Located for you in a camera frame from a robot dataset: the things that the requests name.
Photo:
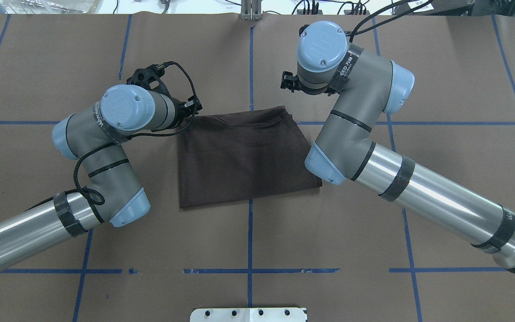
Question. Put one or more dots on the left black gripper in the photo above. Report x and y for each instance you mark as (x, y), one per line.
(193, 107)

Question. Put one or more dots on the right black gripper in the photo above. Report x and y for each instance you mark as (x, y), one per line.
(289, 83)

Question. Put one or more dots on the dark brown t-shirt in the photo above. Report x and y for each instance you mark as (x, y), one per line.
(226, 158)

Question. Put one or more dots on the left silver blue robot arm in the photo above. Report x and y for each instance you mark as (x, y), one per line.
(106, 187)

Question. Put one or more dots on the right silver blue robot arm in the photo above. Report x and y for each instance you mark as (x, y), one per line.
(368, 85)

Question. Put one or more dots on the aluminium frame post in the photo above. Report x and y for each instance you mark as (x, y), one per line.
(251, 10)

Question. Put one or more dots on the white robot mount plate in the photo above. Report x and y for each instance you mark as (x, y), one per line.
(271, 314)

